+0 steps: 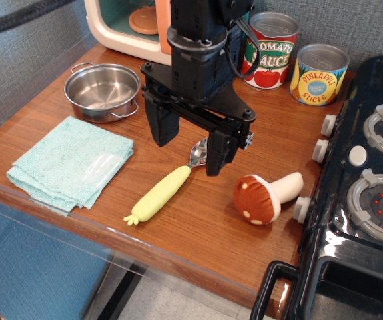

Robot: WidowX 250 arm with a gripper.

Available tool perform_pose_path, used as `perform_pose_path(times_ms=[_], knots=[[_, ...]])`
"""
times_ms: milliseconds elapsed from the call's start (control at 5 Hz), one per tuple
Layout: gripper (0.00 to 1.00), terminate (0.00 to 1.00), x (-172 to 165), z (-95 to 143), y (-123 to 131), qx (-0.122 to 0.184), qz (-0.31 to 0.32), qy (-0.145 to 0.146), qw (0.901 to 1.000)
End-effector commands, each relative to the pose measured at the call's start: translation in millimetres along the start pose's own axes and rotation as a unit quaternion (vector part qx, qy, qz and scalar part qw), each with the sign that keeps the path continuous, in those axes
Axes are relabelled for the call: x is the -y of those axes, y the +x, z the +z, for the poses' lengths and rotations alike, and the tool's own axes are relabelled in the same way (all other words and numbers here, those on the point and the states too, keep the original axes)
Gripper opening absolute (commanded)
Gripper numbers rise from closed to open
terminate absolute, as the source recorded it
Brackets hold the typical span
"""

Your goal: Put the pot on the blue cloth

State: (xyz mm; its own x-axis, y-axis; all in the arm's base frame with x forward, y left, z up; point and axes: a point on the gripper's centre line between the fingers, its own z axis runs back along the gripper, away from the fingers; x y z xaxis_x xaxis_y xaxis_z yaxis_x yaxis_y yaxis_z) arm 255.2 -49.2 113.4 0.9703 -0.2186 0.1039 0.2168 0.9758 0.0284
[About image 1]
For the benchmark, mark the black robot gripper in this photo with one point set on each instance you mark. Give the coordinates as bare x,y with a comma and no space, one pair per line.
198,86

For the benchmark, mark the small stainless steel pan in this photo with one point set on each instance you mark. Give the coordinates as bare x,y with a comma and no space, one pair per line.
102,93

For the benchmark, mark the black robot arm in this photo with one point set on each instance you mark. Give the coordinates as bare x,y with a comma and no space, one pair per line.
207,17

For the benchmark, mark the light blue folded cloth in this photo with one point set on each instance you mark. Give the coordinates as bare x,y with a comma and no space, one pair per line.
71,165

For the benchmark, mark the plush brown mushroom toy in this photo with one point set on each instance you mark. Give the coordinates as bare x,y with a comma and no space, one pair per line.
260,202

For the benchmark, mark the toy microwave teal and cream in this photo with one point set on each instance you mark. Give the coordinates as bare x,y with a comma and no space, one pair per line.
108,23

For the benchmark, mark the orange microwave turntable plate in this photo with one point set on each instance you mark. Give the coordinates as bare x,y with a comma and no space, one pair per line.
144,20

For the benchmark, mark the tomato sauce can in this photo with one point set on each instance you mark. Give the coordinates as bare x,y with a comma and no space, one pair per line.
277,34

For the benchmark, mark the pineapple slices can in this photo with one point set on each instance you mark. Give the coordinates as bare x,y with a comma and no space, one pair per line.
318,74

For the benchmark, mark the black toy stove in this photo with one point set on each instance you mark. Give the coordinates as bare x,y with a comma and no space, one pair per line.
339,274

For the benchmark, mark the spoon with yellow handle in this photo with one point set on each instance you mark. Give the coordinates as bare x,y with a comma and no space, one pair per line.
166,188

